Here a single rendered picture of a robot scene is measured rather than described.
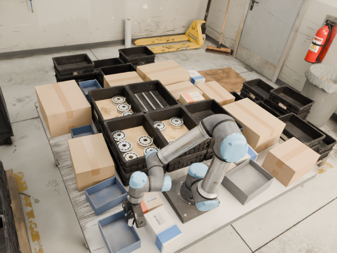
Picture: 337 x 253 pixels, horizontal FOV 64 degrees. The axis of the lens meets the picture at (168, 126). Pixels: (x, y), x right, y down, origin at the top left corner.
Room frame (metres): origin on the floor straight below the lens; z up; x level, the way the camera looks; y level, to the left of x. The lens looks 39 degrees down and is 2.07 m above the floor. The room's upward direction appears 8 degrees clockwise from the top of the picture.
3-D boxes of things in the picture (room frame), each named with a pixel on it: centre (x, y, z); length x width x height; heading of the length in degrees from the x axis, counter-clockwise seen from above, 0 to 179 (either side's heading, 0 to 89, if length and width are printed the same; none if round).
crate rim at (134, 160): (1.29, 0.20, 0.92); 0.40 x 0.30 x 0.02; 33
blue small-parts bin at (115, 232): (0.72, 0.17, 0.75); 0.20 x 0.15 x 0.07; 37
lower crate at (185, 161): (1.45, -0.05, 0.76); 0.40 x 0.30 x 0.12; 33
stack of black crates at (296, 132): (2.11, -1.23, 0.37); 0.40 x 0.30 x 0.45; 36
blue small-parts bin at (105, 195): (0.95, 0.30, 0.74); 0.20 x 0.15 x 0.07; 133
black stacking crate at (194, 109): (1.61, -0.31, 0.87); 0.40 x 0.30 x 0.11; 33
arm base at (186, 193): (1.05, -0.20, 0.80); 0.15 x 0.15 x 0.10
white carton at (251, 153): (1.43, -0.54, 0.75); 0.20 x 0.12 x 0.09; 121
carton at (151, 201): (0.93, 0.06, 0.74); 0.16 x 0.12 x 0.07; 125
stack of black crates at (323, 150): (2.35, -1.55, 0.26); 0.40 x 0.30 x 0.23; 36
